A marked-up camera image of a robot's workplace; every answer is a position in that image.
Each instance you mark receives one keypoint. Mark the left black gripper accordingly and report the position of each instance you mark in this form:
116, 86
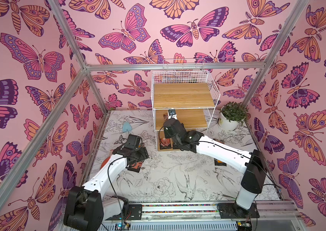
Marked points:
143, 153

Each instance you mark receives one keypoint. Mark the orange jasmine tea bag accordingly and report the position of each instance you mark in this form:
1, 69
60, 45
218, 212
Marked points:
219, 163
220, 141

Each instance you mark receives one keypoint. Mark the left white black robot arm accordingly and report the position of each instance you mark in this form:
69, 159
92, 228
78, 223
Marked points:
87, 206

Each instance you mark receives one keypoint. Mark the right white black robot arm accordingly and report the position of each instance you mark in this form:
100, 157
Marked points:
250, 164

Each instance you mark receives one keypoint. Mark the left bottom-shelf black tea bag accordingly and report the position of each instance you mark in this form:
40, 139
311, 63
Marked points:
165, 143

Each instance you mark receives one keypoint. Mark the bottom wooden shelf board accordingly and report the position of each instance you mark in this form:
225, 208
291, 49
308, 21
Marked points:
161, 134

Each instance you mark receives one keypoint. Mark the wooden shelf board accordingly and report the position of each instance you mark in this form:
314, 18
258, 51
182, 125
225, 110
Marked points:
161, 134
181, 96
191, 118

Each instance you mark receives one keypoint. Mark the middle wooden shelf board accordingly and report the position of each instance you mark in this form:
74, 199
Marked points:
191, 118

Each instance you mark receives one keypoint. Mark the top wooden shelf board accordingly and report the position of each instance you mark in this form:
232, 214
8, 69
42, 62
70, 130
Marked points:
181, 96

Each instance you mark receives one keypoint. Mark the green potted plant white pot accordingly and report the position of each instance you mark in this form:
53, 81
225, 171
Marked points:
232, 115

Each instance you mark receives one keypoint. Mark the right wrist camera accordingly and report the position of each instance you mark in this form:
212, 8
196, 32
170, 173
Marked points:
172, 114

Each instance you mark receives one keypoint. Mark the white wire shelf rack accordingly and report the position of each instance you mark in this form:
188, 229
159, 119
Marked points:
196, 76

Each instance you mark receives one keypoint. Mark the aluminium frame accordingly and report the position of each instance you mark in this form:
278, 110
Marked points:
29, 151

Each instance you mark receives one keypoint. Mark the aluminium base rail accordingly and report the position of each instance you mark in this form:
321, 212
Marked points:
208, 216

